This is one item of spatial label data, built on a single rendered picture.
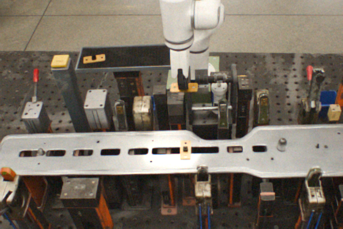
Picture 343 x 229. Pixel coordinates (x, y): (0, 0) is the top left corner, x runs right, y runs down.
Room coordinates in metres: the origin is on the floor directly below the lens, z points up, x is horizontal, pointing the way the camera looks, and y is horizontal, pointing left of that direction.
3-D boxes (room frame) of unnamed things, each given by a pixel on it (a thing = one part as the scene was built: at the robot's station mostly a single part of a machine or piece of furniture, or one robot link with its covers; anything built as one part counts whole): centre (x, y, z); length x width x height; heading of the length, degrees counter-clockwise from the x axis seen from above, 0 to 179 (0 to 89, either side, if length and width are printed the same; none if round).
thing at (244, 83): (1.14, -0.27, 0.91); 0.07 x 0.05 x 0.42; 174
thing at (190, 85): (0.97, -0.03, 1.29); 0.08 x 0.04 x 0.01; 82
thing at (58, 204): (0.99, 0.50, 0.84); 0.11 x 0.06 x 0.29; 174
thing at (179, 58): (0.97, -0.03, 1.42); 0.10 x 0.07 x 0.11; 172
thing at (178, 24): (0.97, -0.03, 1.56); 0.09 x 0.08 x 0.13; 78
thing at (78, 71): (1.30, 0.17, 1.16); 0.37 x 0.14 x 0.02; 84
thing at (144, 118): (1.11, 0.12, 0.89); 0.13 x 0.11 x 0.38; 174
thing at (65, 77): (1.32, 0.43, 0.92); 0.08 x 0.08 x 0.44; 84
